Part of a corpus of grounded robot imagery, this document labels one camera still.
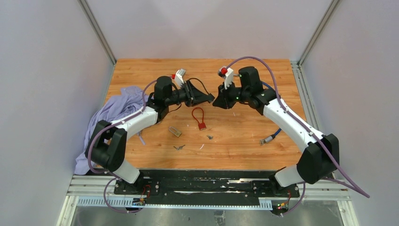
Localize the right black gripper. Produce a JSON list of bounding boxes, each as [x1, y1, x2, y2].
[[214, 81, 250, 110]]

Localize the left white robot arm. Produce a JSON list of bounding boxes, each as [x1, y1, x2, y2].
[[85, 76, 215, 194]]

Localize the brass padlock keys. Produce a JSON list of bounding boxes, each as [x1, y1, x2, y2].
[[174, 145, 185, 151]]

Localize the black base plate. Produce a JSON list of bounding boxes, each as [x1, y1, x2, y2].
[[114, 169, 300, 207]]

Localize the aluminium frame rails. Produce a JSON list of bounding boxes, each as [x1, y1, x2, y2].
[[58, 176, 359, 226]]

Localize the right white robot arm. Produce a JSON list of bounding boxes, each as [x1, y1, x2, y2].
[[213, 66, 339, 196]]

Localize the brass padlock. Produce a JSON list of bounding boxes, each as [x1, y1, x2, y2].
[[168, 127, 182, 137]]

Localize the blue cable lock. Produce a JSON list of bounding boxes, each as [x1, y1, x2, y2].
[[260, 81, 282, 145]]

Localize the lavender cloth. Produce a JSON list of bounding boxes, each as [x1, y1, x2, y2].
[[74, 86, 148, 175]]

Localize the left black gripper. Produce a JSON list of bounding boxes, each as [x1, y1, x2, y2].
[[166, 80, 210, 107]]

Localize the red cable lock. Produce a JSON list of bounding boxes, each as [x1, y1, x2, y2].
[[192, 107, 207, 131]]

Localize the black cable lock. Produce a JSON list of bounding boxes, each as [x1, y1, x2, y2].
[[188, 78, 215, 104]]

